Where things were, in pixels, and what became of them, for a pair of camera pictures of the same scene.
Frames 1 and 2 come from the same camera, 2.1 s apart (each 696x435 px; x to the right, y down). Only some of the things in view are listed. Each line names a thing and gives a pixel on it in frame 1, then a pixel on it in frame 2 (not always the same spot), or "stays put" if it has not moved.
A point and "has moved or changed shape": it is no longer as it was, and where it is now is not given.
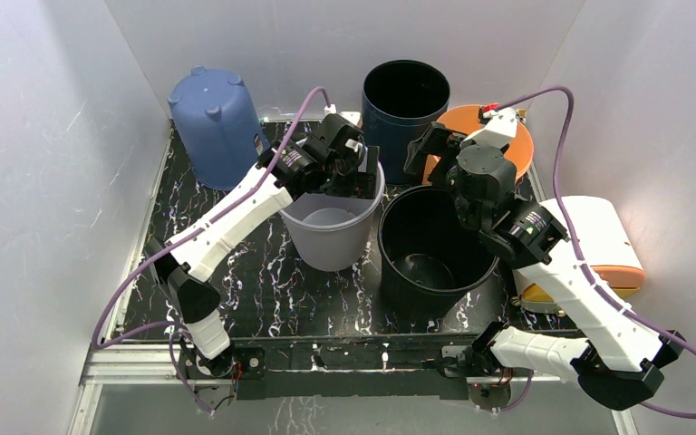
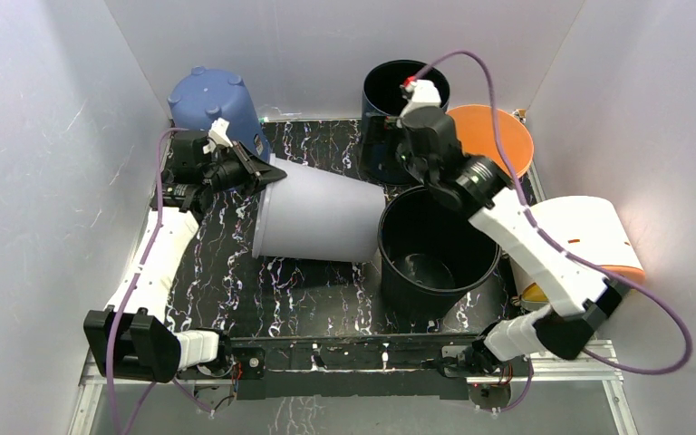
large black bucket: x=429 y=256 stays put
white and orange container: x=605 y=245 stays put
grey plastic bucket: x=332 y=232 has moved or changed shape
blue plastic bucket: x=224 y=134 stays put
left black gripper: x=360 y=184 → x=252 y=167
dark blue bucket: x=398 y=99 stays put
